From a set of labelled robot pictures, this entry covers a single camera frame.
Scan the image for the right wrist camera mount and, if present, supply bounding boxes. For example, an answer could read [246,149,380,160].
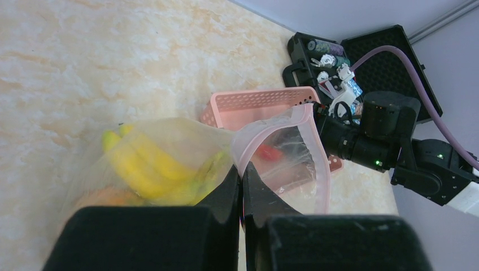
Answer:
[321,63,362,114]

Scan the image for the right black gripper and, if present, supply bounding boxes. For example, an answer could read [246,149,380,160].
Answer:
[313,91,421,172]

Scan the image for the red apple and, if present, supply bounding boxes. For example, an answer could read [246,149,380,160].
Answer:
[255,144,284,162]

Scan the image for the black poker chip case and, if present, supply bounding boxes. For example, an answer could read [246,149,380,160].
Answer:
[282,25,443,115]

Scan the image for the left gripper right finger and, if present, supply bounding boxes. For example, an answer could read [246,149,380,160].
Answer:
[243,163,432,270]

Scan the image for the clear zip top bag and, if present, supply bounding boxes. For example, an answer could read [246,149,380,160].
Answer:
[57,103,330,228]

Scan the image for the yellow banana bunch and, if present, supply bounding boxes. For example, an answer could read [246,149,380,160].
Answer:
[101,125,228,206]

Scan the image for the pink plastic basket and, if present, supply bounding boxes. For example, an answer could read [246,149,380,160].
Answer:
[199,86,344,173]

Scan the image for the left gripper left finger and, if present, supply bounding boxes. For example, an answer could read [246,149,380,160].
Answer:
[43,167,240,270]

